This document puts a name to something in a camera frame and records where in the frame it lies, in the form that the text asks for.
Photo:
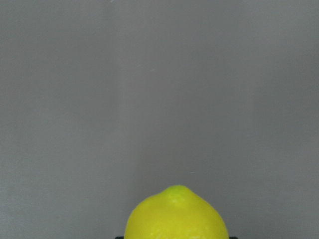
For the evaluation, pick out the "yellow lemon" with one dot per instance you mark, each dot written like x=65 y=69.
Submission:
x=175 y=213

